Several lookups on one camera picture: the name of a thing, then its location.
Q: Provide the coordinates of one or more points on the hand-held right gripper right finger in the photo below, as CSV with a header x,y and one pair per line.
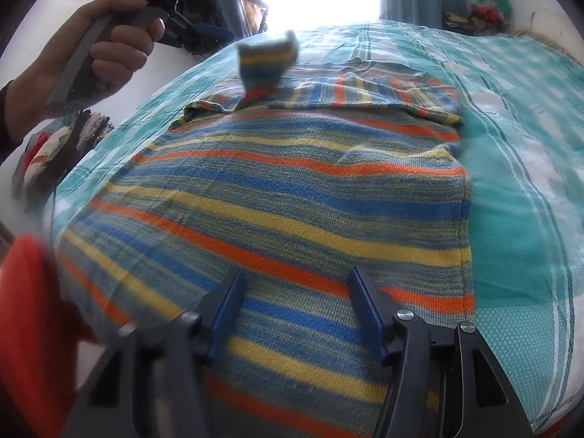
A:
x,y
367,315

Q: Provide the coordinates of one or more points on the pile of folded clothes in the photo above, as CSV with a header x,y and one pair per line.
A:
x,y
59,146

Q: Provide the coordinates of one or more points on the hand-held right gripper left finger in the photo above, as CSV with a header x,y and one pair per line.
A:
x,y
226,310

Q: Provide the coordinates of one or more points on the person's orange fleece pants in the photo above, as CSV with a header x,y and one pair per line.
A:
x,y
32,319

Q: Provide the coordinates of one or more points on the striped knit sweater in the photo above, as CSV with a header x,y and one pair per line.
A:
x,y
273,191

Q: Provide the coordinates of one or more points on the colourful clothes heap with green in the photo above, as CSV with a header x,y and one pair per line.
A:
x,y
483,4

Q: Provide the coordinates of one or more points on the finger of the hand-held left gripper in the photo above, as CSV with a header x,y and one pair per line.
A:
x,y
210,32

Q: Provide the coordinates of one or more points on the teal checked bed blanket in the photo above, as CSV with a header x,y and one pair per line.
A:
x,y
511,191

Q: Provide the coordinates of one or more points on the woven rattan mat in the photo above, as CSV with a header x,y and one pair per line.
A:
x,y
543,41

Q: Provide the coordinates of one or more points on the person's left hand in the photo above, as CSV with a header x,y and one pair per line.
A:
x,y
123,36

